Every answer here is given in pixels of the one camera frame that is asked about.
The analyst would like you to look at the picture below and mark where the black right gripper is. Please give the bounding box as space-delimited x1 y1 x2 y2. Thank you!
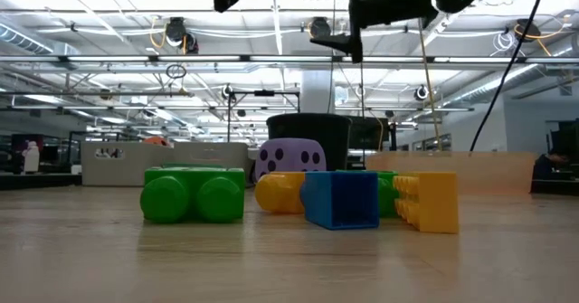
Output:
302 0 440 64

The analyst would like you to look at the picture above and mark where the purple foam die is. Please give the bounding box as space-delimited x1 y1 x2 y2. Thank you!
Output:
252 137 328 183

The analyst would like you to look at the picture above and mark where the orange foam die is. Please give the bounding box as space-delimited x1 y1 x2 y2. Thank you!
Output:
142 135 172 148

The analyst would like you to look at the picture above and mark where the medium green toy brick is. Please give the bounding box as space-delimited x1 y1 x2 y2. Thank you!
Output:
335 168 401 219

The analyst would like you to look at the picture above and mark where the yellow round-stud toy brick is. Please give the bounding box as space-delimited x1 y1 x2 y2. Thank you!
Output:
254 171 307 215

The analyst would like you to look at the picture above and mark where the long yellow toy brick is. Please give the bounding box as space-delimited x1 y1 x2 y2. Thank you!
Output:
391 171 460 235

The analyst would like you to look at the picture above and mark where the large green toy brick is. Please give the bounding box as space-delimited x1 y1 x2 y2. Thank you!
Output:
139 166 247 224

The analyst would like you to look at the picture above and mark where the black bucket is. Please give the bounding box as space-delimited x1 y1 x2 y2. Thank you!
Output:
265 112 353 172

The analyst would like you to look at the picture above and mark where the blue hollow toy brick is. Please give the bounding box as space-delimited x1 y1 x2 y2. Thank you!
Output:
299 169 381 231

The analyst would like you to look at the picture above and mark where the orange translucent tray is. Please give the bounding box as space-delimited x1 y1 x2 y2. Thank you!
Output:
365 150 538 195

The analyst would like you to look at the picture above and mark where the dark computer monitor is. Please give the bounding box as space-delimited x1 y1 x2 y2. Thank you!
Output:
11 133 44 153
548 119 579 180

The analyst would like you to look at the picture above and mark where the person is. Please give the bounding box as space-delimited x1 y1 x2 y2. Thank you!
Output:
532 151 572 182

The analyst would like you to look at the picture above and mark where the white bottle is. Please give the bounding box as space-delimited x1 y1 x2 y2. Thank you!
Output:
21 140 42 174

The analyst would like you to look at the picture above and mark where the black background desk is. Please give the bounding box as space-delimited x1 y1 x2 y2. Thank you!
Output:
0 171 82 191

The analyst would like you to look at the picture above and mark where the black camera stand frame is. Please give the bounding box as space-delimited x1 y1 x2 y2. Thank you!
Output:
225 85 303 142

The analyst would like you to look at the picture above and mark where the yellow cable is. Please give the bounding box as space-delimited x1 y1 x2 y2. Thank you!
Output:
418 17 443 152

